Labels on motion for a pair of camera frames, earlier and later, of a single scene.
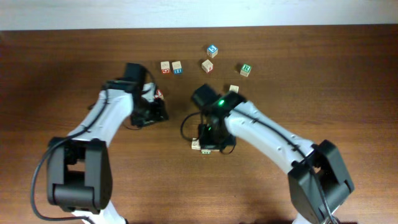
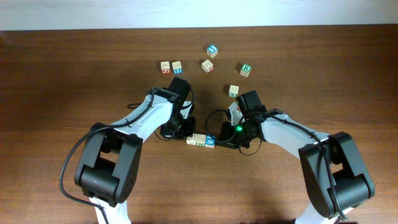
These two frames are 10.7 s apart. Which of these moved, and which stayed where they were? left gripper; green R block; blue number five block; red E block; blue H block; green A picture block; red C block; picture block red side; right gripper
Moved: left gripper; right gripper; red E block
Stayed: blue H block; blue number five block; green R block; red C block; green A picture block; picture block red side
